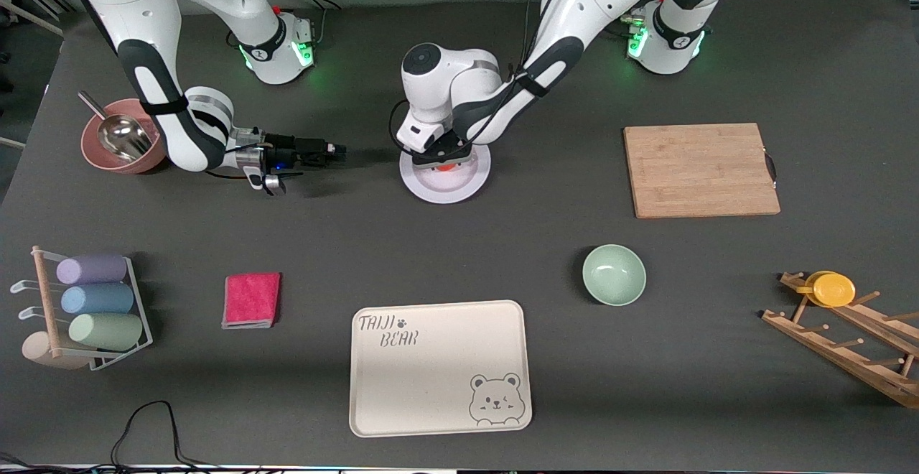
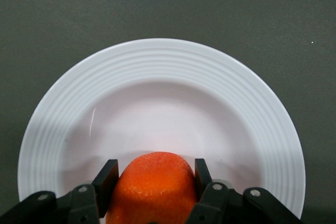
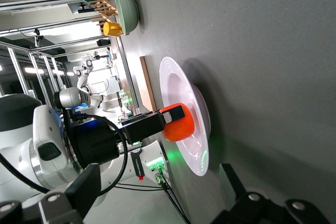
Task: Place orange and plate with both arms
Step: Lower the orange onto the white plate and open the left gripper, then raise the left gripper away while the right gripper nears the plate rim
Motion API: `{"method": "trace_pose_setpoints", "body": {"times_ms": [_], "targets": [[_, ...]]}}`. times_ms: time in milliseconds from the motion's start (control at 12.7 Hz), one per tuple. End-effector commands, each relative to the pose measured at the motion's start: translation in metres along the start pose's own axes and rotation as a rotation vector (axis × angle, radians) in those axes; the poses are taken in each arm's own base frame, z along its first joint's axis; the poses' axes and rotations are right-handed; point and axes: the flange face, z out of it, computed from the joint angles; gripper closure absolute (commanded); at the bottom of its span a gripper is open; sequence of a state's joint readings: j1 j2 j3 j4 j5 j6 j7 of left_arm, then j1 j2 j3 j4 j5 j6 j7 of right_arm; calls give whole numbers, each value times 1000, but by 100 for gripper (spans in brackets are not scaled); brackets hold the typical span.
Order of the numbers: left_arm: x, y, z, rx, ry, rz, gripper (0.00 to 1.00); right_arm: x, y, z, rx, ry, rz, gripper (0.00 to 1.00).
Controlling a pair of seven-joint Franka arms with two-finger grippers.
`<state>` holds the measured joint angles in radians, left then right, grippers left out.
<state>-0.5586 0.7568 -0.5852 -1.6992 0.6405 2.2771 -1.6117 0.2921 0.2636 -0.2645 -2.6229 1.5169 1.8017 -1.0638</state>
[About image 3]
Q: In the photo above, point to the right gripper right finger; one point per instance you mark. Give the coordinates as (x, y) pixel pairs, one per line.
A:
(236, 200)

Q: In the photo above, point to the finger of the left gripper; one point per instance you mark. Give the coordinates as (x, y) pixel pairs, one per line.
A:
(177, 112)

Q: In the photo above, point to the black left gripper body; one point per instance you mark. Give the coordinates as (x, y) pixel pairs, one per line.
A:
(99, 142)

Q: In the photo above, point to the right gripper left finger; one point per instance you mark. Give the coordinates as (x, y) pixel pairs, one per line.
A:
(84, 187)

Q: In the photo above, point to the orange fruit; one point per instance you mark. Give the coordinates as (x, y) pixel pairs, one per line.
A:
(181, 129)

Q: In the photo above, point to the white round plate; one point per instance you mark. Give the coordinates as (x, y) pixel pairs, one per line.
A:
(183, 87)

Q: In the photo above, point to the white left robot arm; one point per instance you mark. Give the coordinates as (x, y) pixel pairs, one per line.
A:
(50, 129)

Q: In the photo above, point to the wooden cutting board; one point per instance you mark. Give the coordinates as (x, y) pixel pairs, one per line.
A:
(147, 85)

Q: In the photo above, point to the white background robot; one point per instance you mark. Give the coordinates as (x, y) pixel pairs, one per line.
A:
(83, 78)

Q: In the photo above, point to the yellow cup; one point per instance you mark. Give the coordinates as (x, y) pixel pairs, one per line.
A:
(111, 29)

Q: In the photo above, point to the pale green bowl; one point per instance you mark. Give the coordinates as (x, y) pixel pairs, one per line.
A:
(128, 11)

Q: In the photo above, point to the wooden peg drying rack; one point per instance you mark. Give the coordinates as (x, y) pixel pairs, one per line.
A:
(105, 6)

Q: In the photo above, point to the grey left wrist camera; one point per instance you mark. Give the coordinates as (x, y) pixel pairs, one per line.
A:
(69, 97)

